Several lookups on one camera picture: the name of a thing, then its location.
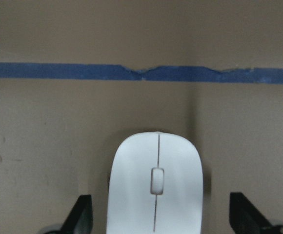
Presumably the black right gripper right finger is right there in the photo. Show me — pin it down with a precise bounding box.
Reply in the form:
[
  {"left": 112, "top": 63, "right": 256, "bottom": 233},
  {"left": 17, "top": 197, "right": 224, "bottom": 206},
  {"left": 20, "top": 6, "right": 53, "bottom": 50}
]
[{"left": 229, "top": 192, "right": 283, "bottom": 234}]

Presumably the white computer mouse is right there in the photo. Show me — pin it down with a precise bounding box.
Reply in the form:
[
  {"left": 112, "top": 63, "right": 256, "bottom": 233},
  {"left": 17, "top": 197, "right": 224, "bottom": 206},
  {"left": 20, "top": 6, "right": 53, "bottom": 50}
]
[{"left": 106, "top": 132, "right": 203, "bottom": 234}]

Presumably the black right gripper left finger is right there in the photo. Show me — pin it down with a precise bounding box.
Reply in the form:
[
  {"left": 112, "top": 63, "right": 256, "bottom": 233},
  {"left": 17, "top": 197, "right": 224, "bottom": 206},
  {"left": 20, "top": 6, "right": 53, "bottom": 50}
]
[{"left": 60, "top": 195, "right": 93, "bottom": 234}]

